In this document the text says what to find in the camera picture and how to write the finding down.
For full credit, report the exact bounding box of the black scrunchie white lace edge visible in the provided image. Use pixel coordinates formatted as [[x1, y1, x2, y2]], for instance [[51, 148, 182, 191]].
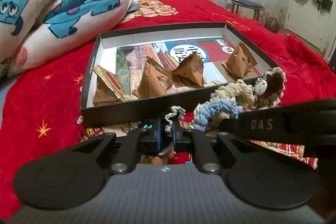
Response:
[[165, 106, 186, 133]]

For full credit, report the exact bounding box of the brown triangular snack packet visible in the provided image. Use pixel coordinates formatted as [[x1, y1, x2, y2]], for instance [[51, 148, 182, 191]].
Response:
[[93, 65, 125, 106], [132, 56, 173, 99], [171, 53, 205, 87], [222, 42, 257, 79]]

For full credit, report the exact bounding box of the teal small object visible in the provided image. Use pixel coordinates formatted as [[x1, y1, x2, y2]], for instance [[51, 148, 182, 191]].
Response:
[[137, 119, 154, 129]]

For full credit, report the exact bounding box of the blue crochet scrunchie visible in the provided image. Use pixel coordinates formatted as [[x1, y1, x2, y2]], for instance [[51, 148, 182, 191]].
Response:
[[190, 97, 243, 131]]

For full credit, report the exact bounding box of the brown crochet pouch lace trim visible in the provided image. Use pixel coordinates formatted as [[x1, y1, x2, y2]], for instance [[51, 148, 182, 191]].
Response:
[[253, 67, 286, 109]]

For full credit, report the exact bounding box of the black shallow cardboard box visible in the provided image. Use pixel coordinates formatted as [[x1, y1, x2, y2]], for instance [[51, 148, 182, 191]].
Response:
[[80, 23, 277, 127]]

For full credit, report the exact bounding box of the cream crochet scrunchie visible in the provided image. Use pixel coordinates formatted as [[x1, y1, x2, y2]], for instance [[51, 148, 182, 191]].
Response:
[[210, 80, 256, 110]]

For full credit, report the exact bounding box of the printed picture sheet in box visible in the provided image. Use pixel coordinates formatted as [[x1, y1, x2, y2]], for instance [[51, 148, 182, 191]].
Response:
[[115, 36, 263, 96]]

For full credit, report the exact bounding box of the dark patterned ball on floor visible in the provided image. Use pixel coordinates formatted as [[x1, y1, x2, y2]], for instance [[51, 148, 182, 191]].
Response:
[[264, 17, 280, 34]]

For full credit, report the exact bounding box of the red plush blanket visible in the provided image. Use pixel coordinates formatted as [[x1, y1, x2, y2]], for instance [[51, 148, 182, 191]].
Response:
[[1, 0, 335, 219]]

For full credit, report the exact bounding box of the blue seat metal stool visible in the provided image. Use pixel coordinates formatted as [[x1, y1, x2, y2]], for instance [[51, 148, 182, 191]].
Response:
[[231, 0, 264, 21]]

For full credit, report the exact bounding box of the cartoon monster print quilt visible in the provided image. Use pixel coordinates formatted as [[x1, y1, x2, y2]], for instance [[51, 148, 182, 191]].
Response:
[[1, 0, 139, 79]]

